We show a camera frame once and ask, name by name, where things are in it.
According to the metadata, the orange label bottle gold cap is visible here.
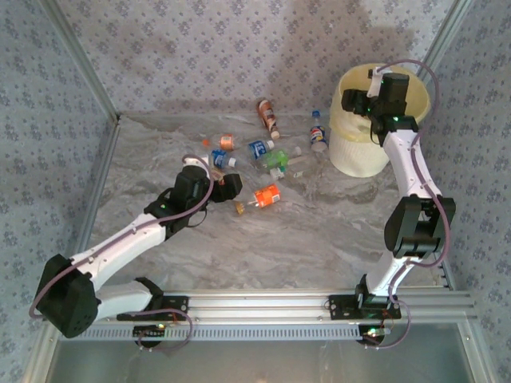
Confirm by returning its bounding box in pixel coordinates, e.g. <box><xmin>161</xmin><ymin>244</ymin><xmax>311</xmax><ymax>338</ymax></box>
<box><xmin>234</xmin><ymin>184</ymin><xmax>282</xmax><ymax>216</ymax></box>

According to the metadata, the black controller board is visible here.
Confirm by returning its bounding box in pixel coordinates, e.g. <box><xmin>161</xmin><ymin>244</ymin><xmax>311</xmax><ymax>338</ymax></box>
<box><xmin>358</xmin><ymin>325</ymin><xmax>389</xmax><ymax>349</ymax></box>
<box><xmin>133</xmin><ymin>325</ymin><xmax>167</xmax><ymax>349</ymax></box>

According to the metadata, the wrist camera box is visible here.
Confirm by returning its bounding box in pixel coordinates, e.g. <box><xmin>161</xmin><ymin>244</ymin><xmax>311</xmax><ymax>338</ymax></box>
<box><xmin>366</xmin><ymin>66</ymin><xmax>385</xmax><ymax>98</ymax></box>
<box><xmin>184</xmin><ymin>155</ymin><xmax>212</xmax><ymax>171</ymax></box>

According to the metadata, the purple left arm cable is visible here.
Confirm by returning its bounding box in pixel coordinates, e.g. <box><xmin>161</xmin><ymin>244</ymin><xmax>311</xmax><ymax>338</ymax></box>
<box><xmin>30</xmin><ymin>154</ymin><xmax>213</xmax><ymax>320</ymax></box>

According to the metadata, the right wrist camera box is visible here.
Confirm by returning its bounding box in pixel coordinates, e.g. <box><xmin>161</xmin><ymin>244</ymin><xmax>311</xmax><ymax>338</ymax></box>
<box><xmin>366</xmin><ymin>66</ymin><xmax>385</xmax><ymax>98</ymax></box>

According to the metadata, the aluminium corner post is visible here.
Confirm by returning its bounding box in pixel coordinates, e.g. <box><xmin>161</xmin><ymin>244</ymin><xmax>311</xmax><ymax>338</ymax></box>
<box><xmin>38</xmin><ymin>0</ymin><xmax>123</xmax><ymax>123</ymax></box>
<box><xmin>423</xmin><ymin>0</ymin><xmax>478</xmax><ymax>67</ymax></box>

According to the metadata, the clear unlabelled plastic bottle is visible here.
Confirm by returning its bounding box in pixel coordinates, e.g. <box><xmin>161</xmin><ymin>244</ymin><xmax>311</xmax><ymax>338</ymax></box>
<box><xmin>287</xmin><ymin>144</ymin><xmax>320</xmax><ymax>168</ymax></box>

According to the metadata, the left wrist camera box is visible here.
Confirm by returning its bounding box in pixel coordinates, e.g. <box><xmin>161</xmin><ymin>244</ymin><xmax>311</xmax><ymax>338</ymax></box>
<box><xmin>184</xmin><ymin>155</ymin><xmax>212</xmax><ymax>171</ymax></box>

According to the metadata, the brown label bottle white cap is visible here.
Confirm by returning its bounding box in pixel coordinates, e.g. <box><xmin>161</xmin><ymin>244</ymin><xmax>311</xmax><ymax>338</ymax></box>
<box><xmin>255</xmin><ymin>98</ymin><xmax>282</xmax><ymax>140</ymax></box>

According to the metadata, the green label plastic bottle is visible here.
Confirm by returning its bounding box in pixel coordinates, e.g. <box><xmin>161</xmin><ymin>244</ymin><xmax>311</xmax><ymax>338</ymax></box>
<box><xmin>259</xmin><ymin>148</ymin><xmax>291</xmax><ymax>172</ymax></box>

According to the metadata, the aluminium frame leg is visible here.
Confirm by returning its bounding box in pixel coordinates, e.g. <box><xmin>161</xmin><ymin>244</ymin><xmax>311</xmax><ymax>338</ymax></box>
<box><xmin>458</xmin><ymin>318</ymin><xmax>494</xmax><ymax>383</ymax></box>
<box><xmin>23</xmin><ymin>334</ymin><xmax>61</xmax><ymax>383</ymax></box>

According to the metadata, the small clear bottle white cap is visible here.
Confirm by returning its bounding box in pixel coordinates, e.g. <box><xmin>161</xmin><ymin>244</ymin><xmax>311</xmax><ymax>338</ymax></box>
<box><xmin>270</xmin><ymin>166</ymin><xmax>307</xmax><ymax>181</ymax></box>

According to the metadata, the grey slotted cable duct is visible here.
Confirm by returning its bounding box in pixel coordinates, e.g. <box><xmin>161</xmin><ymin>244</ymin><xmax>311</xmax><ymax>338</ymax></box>
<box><xmin>85</xmin><ymin>323</ymin><xmax>468</xmax><ymax>343</ymax></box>

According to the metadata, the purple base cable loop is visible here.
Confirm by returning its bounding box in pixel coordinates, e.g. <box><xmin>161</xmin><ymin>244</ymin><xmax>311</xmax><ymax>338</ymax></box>
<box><xmin>361</xmin><ymin>298</ymin><xmax>412</xmax><ymax>351</ymax></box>
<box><xmin>117</xmin><ymin>306</ymin><xmax>193</xmax><ymax>353</ymax></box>

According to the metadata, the blue label plastic bottle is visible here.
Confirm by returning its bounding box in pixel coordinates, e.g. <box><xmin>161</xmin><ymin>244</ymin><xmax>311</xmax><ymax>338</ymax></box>
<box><xmin>208</xmin><ymin>148</ymin><xmax>238</xmax><ymax>169</ymax></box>
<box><xmin>247</xmin><ymin>138</ymin><xmax>276</xmax><ymax>160</ymax></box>

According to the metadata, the aluminium side rail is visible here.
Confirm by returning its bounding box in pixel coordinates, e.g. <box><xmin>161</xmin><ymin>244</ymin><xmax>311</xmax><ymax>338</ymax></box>
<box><xmin>71</xmin><ymin>117</ymin><xmax>123</xmax><ymax>256</ymax></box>
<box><xmin>434</xmin><ymin>255</ymin><xmax>457</xmax><ymax>290</ymax></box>

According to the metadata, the aluminium mounting rail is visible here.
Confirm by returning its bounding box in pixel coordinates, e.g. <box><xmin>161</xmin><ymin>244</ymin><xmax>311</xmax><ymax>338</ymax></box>
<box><xmin>97</xmin><ymin>290</ymin><xmax>478</xmax><ymax>322</ymax></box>

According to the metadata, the Pepsi bottle blue cap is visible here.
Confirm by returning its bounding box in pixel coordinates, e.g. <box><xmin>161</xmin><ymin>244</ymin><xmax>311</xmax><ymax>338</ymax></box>
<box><xmin>309</xmin><ymin>109</ymin><xmax>331</xmax><ymax>153</ymax></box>

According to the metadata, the pale yellow plastic bin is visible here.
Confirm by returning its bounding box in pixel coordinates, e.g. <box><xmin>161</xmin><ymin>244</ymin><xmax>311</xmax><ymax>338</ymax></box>
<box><xmin>329</xmin><ymin>63</ymin><xmax>434</xmax><ymax>177</ymax></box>

